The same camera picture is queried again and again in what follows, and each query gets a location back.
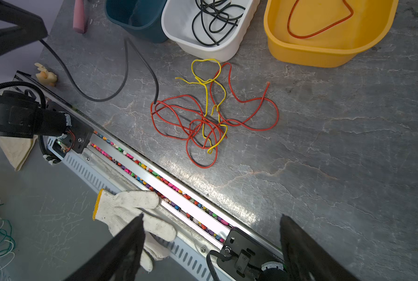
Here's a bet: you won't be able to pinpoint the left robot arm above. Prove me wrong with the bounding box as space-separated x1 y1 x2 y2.
0 1 72 139

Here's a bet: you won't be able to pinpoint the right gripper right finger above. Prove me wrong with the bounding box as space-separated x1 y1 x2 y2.
280 215 359 281

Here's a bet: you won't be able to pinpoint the white plastic bin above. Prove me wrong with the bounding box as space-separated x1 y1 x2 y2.
161 0 260 62

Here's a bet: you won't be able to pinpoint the red cables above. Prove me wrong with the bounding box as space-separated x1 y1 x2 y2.
150 62 280 169

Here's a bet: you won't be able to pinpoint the right white work glove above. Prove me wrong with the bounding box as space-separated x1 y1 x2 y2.
92 189 178 273

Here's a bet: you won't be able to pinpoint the small yellow toy animal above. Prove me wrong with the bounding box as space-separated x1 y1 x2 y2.
34 63 58 87

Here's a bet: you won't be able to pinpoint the yellow plastic bin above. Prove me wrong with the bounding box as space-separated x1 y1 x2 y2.
264 1 398 68

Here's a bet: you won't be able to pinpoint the black cable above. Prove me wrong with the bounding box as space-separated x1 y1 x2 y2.
39 0 247 105

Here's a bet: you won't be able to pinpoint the teal plastic bin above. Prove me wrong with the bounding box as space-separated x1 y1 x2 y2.
105 0 168 43

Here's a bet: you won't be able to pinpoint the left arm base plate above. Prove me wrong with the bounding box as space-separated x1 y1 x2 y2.
46 113 94 161

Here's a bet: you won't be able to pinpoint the purple pink brush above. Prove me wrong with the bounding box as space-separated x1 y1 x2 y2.
73 0 86 34

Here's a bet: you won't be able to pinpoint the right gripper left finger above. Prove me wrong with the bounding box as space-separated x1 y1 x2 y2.
66 214 145 281

